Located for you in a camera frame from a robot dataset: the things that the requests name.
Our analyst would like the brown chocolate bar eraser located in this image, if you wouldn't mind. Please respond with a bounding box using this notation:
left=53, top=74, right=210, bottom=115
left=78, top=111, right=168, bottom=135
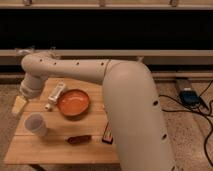
left=102, top=124, right=113, bottom=144

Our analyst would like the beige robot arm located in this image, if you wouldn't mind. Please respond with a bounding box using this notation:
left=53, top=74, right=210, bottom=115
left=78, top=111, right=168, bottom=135
left=20, top=52, right=177, bottom=171

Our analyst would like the orange ceramic bowl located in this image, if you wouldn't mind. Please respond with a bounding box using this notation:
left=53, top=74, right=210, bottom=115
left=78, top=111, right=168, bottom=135
left=57, top=89, right=90, bottom=117

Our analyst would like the white tube bottle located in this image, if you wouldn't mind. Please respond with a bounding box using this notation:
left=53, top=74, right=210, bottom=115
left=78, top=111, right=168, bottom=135
left=45, top=82, right=67, bottom=111

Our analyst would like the wooden table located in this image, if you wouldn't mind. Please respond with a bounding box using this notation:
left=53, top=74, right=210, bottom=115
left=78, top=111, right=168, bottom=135
left=4, top=78, right=118, bottom=164

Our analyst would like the dark red sausage toy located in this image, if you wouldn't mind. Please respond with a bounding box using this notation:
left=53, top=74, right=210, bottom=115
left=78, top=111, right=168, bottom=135
left=67, top=135, right=92, bottom=145

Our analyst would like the blue power adapter box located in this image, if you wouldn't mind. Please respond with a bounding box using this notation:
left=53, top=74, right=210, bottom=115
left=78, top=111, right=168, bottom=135
left=179, top=91, right=199, bottom=106

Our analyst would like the black cable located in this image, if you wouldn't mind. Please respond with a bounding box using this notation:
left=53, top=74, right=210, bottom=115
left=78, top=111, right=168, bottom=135
left=159, top=79, right=213, bottom=168

